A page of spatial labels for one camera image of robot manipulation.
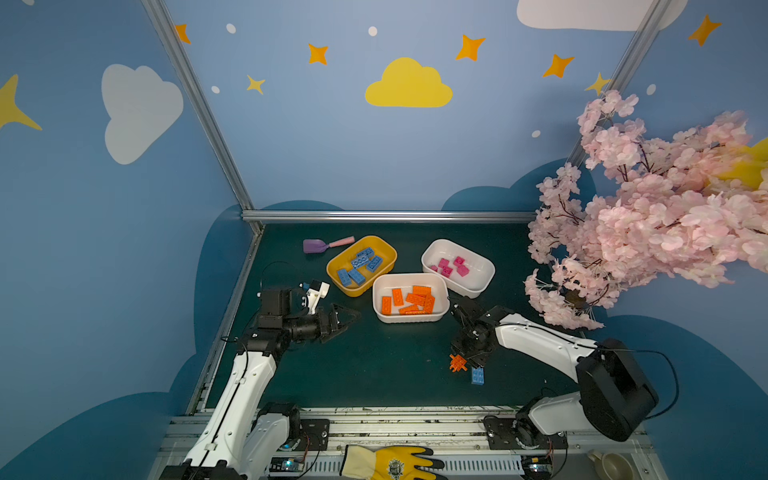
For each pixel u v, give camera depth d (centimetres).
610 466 70
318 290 71
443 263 109
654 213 50
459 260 108
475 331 64
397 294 101
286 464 71
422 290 101
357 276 104
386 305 98
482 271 106
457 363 85
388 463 69
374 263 108
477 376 83
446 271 107
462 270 108
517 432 67
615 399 43
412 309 98
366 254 110
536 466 72
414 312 96
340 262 105
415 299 98
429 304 98
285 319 64
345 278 104
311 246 111
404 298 99
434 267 107
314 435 74
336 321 64
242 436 42
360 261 108
